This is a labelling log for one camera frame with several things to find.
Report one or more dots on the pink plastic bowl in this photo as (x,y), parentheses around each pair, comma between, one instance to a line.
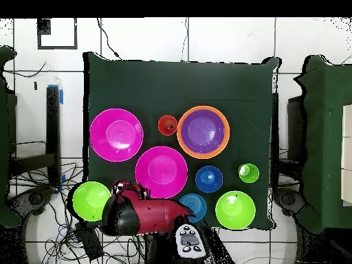
(116,134)
(162,170)

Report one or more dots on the green plastic bowl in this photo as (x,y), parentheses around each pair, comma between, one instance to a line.
(88,200)
(235,210)

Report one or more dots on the orange plastic bowl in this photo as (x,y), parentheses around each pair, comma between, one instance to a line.
(178,132)

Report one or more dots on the purple plastic bowl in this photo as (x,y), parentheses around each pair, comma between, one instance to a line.
(203,132)

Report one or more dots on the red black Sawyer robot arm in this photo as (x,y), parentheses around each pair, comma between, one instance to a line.
(156,214)

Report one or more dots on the black power adapter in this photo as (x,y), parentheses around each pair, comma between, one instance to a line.
(90,243)

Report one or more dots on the light blue plastic bowl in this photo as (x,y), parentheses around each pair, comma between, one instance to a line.
(196,205)

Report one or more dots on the red plastic cup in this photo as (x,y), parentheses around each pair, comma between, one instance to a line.
(164,125)

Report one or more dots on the dark blue plastic bowl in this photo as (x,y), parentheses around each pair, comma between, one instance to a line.
(209,178)

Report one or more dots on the black metal stand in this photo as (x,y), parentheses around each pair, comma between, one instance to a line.
(52,132)

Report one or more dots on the dark green tablecloth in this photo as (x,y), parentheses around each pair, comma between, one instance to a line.
(178,82)

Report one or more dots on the green plastic cup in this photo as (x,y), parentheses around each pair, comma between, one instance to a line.
(251,174)

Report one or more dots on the green clothed side table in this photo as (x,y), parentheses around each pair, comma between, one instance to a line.
(324,110)
(4,137)

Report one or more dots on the white box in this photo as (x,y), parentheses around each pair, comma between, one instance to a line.
(347,154)

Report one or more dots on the black square frame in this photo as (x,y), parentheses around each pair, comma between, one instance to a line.
(57,47)

